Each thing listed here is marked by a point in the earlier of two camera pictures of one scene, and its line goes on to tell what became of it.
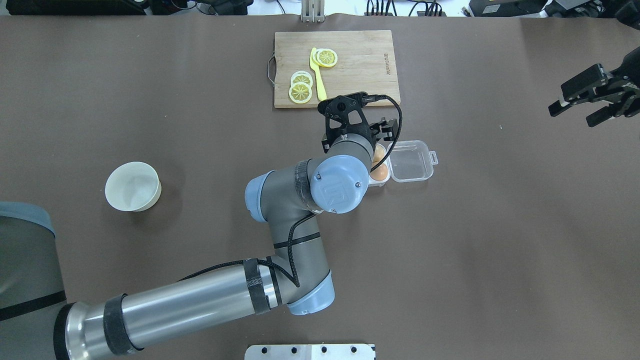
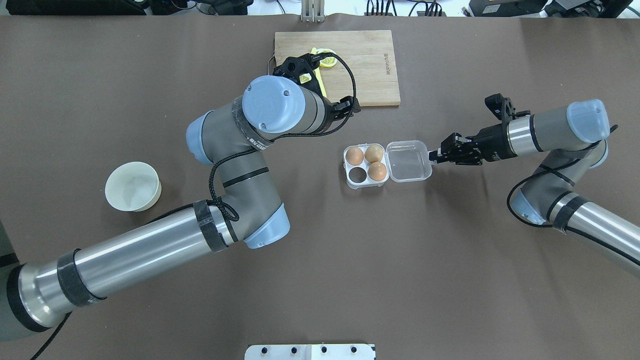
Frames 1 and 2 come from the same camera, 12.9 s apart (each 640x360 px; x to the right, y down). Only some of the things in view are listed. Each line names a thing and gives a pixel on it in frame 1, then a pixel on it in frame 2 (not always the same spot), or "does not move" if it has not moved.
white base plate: [310, 352] does not move
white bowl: [133, 186] does not move
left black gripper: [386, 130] → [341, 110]
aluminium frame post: [313, 11] does not move
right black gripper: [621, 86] → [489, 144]
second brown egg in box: [380, 173] does not move
